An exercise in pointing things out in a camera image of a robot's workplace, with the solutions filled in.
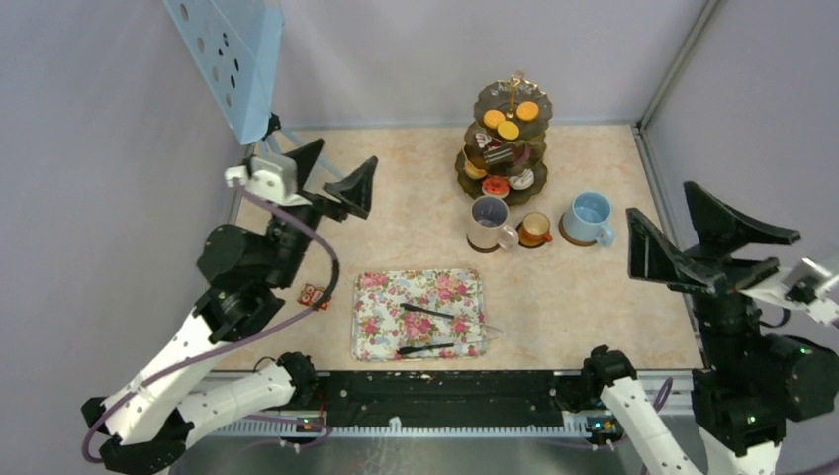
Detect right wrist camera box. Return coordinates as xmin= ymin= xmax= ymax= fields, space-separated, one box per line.
xmin=741 ymin=256 xmax=838 ymax=325

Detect brown wooden coaster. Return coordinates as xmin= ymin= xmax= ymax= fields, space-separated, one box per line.
xmin=557 ymin=215 xmax=597 ymax=247

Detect dark brown round coaster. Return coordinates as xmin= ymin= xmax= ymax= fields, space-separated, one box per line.
xmin=466 ymin=236 xmax=501 ymax=254

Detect three-tier dark cake stand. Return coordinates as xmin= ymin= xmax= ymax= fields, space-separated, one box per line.
xmin=455 ymin=71 xmax=553 ymax=207

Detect pink frosted donut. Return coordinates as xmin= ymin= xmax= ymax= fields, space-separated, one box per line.
xmin=511 ymin=145 xmax=531 ymax=166

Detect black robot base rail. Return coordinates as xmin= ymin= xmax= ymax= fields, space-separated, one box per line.
xmin=315 ymin=370 xmax=606 ymax=428

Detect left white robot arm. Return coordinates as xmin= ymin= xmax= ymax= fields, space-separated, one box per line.
xmin=81 ymin=139 xmax=379 ymax=474

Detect metal tongs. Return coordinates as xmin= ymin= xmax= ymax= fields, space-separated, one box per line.
xmin=394 ymin=303 xmax=504 ymax=359

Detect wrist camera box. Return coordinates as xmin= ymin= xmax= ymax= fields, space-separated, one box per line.
xmin=741 ymin=256 xmax=838 ymax=325
xmin=224 ymin=154 xmax=312 ymax=207

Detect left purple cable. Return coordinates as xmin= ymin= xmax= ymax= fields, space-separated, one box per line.
xmin=81 ymin=186 xmax=342 ymax=465

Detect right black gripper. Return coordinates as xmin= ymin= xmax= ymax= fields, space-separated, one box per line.
xmin=625 ymin=177 xmax=796 ymax=373

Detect small orange teacup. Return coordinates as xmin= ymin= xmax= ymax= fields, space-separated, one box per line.
xmin=522 ymin=212 xmax=553 ymax=243

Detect light blue mug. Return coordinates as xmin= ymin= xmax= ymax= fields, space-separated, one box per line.
xmin=563 ymin=191 xmax=614 ymax=246

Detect blue perforated board stand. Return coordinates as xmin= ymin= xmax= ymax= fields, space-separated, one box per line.
xmin=163 ymin=0 xmax=304 ymax=158

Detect floral serving tray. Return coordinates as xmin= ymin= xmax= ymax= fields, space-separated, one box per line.
xmin=350 ymin=268 xmax=486 ymax=362

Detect white striped donut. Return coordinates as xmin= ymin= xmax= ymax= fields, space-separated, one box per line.
xmin=508 ymin=169 xmax=535 ymax=191

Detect orange bun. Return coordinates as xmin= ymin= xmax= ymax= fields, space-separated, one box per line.
xmin=464 ymin=159 xmax=487 ymax=180

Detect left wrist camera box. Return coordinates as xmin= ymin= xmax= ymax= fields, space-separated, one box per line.
xmin=224 ymin=154 xmax=312 ymax=207

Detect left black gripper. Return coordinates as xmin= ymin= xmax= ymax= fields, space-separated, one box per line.
xmin=263 ymin=138 xmax=377 ymax=289

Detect chocolate cake slice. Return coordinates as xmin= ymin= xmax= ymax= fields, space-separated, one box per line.
xmin=474 ymin=133 xmax=493 ymax=149

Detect pink mug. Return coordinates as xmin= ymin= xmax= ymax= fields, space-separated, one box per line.
xmin=466 ymin=196 xmax=518 ymax=249

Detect orange macaron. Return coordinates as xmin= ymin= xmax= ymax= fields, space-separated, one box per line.
xmin=515 ymin=101 xmax=540 ymax=122
xmin=496 ymin=120 xmax=520 ymax=142
xmin=482 ymin=109 xmax=507 ymax=130

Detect red owl toy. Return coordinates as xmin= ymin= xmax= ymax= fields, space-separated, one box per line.
xmin=297 ymin=283 xmax=330 ymax=310

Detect red donut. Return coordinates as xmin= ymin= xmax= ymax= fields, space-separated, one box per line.
xmin=481 ymin=176 xmax=511 ymax=199

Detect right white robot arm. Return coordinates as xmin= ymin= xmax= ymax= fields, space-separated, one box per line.
xmin=626 ymin=181 xmax=838 ymax=474

